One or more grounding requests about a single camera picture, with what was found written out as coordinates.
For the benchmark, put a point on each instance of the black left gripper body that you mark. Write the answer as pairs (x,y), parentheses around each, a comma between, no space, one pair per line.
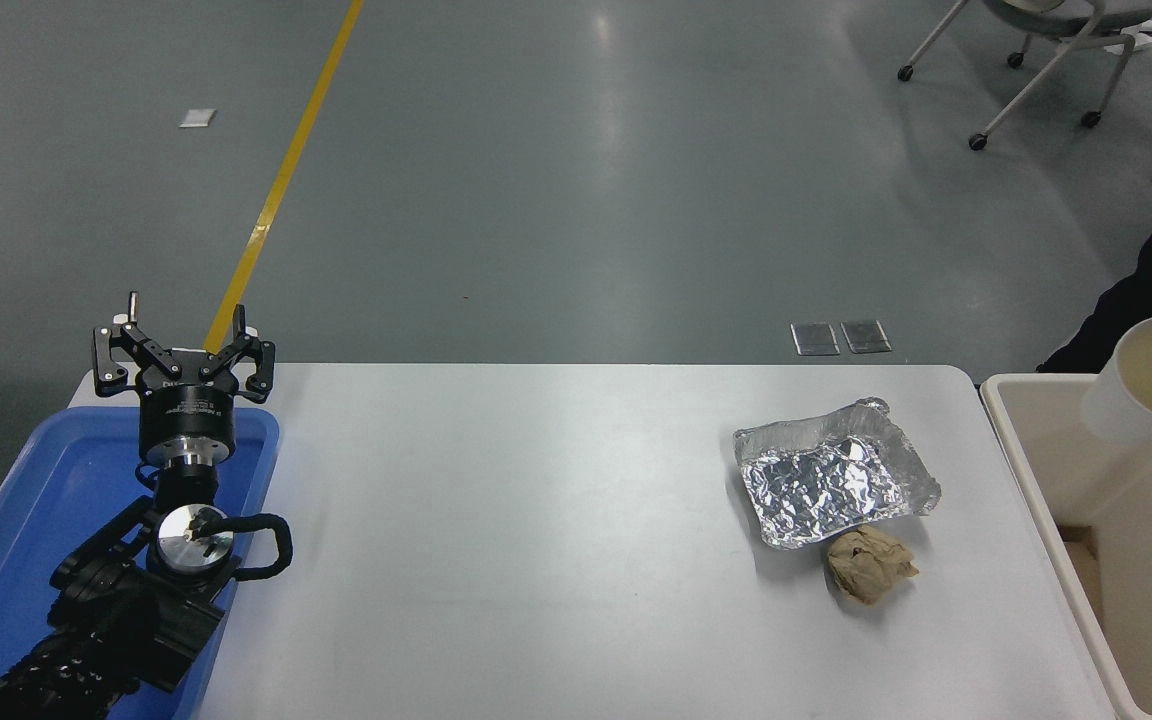
(187,418)

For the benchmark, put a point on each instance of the white paper cup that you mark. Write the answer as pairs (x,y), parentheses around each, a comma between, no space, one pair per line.
(1136,385)

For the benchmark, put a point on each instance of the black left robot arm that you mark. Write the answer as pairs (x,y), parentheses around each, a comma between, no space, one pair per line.
(116,620)

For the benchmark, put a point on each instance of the person in dark clothing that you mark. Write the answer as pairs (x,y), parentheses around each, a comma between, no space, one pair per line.
(1151,300)

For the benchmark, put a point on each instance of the blue plastic tray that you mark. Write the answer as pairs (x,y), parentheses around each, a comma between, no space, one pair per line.
(56,480)

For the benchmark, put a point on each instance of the large pale bin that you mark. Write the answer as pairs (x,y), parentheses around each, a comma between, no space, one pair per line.
(1136,560)

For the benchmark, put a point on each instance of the metal floor plate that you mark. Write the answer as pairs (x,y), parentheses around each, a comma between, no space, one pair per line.
(815,338)
(866,335)

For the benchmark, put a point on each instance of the grey wheeled office chair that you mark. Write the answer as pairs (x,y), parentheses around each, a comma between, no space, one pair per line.
(1046,40)

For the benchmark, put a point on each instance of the crumpled tan paper ball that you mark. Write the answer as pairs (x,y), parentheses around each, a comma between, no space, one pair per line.
(868,565)

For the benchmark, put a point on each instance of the crumpled foil tray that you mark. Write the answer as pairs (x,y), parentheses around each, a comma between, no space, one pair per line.
(826,480)

